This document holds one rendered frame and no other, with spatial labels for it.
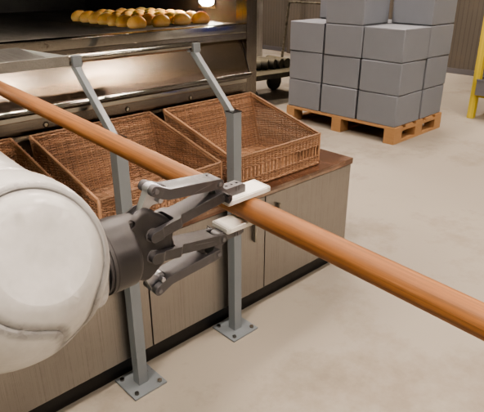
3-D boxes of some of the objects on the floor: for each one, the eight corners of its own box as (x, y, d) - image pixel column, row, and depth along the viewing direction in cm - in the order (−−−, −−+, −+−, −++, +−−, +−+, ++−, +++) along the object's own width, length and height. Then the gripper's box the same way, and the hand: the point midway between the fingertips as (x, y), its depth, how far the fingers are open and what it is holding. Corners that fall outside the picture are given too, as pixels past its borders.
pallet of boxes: (439, 127, 528) (460, -10, 478) (392, 145, 474) (410, -7, 423) (335, 106, 612) (344, -12, 562) (286, 119, 557) (290, -11, 507)
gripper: (64, 175, 51) (243, 130, 66) (80, 311, 58) (239, 242, 73) (104, 200, 46) (288, 145, 61) (116, 345, 53) (279, 264, 68)
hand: (242, 206), depth 65 cm, fingers closed on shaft, 3 cm apart
